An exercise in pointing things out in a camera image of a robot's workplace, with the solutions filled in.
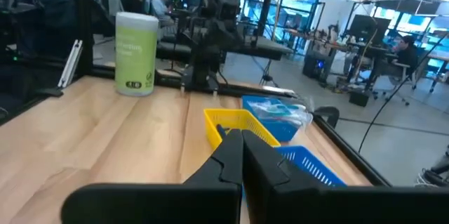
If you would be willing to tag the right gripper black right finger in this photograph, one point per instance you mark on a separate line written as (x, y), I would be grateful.
(263, 175)

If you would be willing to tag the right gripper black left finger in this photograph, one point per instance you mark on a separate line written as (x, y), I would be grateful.
(228, 168)

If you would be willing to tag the dark blue toiletry item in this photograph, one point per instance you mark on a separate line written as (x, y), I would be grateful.
(221, 131)

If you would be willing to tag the teal white bagged toothbrush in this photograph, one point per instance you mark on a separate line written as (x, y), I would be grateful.
(280, 111)

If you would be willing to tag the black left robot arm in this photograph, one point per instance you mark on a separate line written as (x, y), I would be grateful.
(210, 41)

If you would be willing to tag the blue plastic basket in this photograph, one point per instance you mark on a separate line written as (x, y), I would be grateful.
(280, 134)
(308, 164)

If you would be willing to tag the yellow plastic basket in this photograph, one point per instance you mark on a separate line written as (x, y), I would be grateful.
(238, 118)

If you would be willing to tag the black table clamp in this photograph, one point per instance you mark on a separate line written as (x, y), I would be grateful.
(328, 111)

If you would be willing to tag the black computer tower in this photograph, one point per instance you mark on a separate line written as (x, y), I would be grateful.
(315, 66)

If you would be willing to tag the black background table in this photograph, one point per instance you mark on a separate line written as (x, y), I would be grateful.
(259, 46)

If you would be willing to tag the green white wipes canister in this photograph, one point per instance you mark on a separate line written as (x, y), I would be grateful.
(136, 55)

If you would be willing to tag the black computer monitor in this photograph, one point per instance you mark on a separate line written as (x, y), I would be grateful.
(368, 29)

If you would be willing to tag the silver aluminium bar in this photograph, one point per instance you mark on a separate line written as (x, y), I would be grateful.
(70, 64)

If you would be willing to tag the black rig frame post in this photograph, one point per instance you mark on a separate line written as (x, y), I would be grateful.
(83, 24)

